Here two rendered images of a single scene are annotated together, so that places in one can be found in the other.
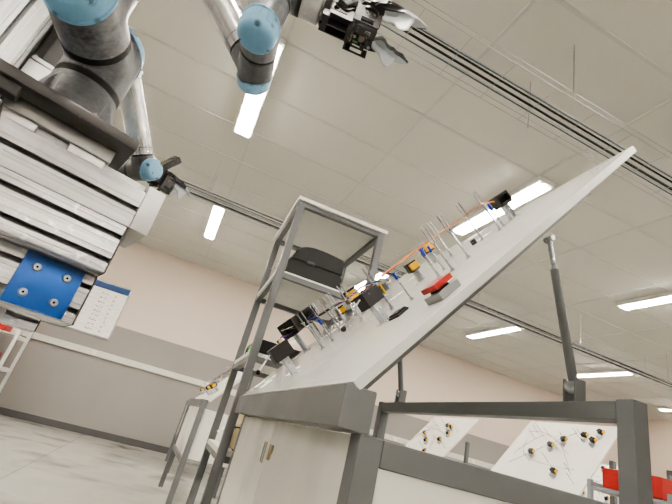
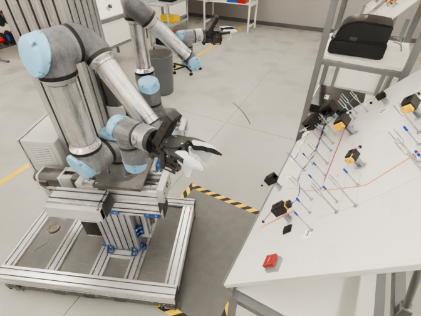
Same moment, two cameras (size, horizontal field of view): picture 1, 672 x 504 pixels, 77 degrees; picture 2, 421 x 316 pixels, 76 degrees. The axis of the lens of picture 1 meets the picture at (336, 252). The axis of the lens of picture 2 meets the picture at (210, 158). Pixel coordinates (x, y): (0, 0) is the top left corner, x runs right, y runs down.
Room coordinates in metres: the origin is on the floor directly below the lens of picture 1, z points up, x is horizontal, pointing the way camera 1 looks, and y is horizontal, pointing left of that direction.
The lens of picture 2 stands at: (0.26, -0.40, 2.01)
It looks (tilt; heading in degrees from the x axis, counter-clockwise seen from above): 40 degrees down; 43
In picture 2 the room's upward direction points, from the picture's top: straight up
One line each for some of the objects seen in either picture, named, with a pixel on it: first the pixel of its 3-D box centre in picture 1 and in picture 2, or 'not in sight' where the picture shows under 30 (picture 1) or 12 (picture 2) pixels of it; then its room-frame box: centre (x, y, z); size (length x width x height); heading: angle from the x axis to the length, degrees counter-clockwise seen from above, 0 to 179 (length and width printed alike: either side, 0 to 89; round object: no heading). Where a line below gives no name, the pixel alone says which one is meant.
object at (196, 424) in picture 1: (229, 412); (371, 45); (4.61, 0.61, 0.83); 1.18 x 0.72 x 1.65; 18
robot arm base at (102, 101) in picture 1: (75, 107); (122, 162); (0.66, 0.53, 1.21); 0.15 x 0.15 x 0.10
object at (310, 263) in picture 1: (309, 271); (359, 34); (2.10, 0.11, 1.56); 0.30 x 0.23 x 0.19; 106
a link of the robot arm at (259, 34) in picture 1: (262, 27); (137, 152); (0.59, 0.25, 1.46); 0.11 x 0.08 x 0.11; 11
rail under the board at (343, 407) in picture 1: (275, 406); (271, 200); (1.25, 0.05, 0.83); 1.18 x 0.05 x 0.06; 14
